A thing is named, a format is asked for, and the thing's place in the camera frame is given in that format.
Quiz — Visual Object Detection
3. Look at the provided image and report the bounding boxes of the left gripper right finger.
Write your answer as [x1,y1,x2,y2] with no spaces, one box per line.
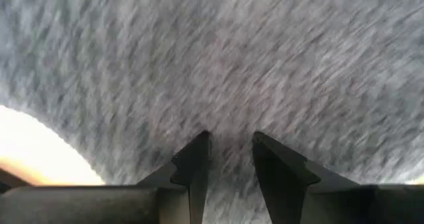
[251,131,360,224]

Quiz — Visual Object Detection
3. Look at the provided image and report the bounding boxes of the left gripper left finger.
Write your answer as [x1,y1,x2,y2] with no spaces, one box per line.
[137,130,213,224]

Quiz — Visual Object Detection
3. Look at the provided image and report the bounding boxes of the grey terry towel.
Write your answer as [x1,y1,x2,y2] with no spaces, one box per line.
[0,0,424,224]

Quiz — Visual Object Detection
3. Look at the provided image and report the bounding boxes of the black aluminium table frame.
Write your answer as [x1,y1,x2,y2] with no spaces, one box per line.
[0,168,32,194]

